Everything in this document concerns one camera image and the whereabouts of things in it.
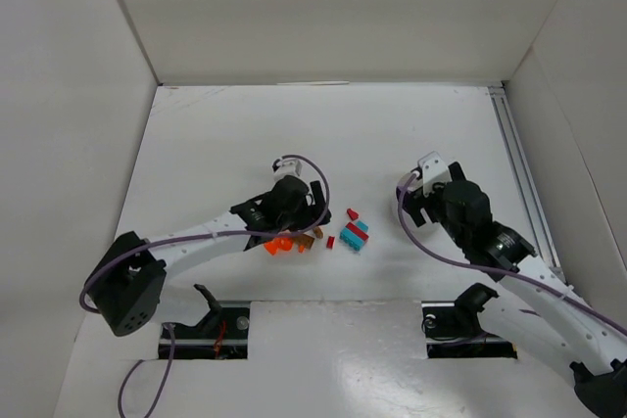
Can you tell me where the white divided round container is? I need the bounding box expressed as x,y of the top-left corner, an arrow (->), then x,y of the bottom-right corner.
390,171 -> 416,224

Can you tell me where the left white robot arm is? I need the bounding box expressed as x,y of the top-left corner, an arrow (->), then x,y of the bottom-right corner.
79,175 -> 331,337

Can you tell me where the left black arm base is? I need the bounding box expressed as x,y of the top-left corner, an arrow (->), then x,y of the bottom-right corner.
158,284 -> 251,360

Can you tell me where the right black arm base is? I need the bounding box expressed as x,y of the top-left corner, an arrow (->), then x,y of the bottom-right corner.
421,283 -> 518,359

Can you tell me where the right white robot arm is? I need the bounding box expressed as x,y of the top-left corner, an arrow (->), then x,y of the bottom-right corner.
396,153 -> 626,417

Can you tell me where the red sloped lego piece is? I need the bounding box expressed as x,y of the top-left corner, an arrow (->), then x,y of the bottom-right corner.
347,209 -> 360,221

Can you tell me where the brown lego brick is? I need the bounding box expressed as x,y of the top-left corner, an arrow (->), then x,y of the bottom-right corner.
293,234 -> 315,250

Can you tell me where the orange round lego piece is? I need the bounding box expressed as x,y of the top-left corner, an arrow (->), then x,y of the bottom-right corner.
264,240 -> 280,255

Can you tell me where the teal and red lego stack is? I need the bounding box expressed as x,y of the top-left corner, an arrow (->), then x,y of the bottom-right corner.
339,220 -> 369,253

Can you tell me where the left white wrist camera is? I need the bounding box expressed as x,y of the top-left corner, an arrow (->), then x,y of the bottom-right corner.
271,158 -> 303,182

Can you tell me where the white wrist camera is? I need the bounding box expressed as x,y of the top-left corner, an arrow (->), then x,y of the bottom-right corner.
417,152 -> 452,197
271,158 -> 303,182

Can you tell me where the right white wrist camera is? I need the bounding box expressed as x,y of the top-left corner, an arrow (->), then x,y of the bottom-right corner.
417,152 -> 452,197

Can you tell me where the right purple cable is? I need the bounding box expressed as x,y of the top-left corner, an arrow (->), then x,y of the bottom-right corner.
395,170 -> 627,336

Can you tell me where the purple cable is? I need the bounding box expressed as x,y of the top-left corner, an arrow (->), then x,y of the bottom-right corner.
395,170 -> 627,336
78,155 -> 331,418

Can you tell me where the aluminium rail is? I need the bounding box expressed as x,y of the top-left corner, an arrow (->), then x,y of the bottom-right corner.
488,86 -> 561,269

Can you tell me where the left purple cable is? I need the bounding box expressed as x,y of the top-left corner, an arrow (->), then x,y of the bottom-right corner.
78,155 -> 331,418

